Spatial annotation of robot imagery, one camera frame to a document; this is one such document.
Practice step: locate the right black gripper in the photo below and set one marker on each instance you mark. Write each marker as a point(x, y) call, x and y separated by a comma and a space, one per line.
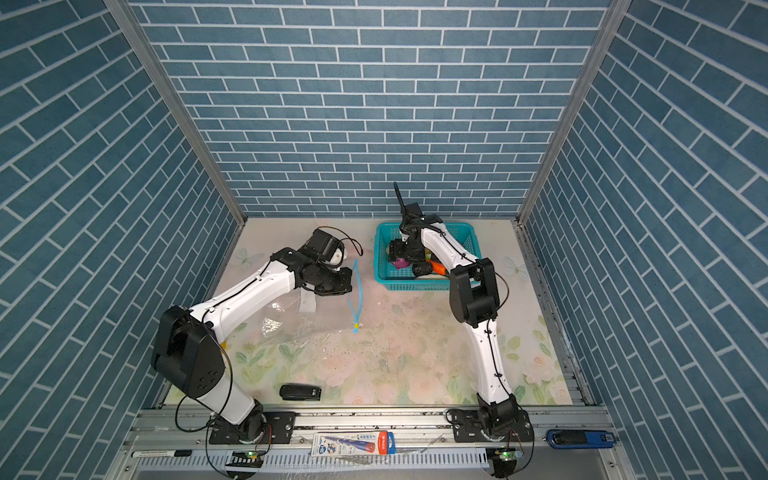
point(396, 250)

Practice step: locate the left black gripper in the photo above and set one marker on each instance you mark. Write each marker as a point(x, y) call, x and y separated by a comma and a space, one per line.
point(345, 283)

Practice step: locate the purple toy onion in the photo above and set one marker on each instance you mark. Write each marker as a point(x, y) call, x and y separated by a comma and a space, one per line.
point(400, 263)

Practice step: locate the teal plastic basket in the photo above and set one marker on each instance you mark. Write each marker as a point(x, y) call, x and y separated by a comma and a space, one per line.
point(402, 279)

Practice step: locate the clear zip top bag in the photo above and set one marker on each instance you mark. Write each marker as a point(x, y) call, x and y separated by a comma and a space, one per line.
point(286, 327)

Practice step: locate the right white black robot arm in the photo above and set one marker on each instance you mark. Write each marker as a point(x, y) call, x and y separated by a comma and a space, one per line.
point(475, 303)

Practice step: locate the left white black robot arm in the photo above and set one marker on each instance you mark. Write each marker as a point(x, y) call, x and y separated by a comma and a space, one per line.
point(188, 348)

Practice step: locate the black toy eggplant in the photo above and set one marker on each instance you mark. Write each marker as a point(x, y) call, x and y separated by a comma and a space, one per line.
point(420, 269)

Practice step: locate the orange toy carrot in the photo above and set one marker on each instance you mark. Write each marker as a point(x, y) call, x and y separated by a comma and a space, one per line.
point(437, 268)

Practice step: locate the black rectangular device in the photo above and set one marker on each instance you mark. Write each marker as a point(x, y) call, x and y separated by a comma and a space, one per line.
point(300, 392)

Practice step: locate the toothbrush blister package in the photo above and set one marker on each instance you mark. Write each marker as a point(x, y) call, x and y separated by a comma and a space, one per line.
point(353, 444)

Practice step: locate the blue black tool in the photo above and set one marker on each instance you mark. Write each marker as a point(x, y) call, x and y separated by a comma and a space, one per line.
point(580, 439)

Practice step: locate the black marker pen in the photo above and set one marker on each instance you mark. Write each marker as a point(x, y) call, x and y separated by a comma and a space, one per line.
point(179, 453)

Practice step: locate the aluminium mounting rail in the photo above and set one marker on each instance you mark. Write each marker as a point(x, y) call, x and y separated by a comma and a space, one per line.
point(429, 438)

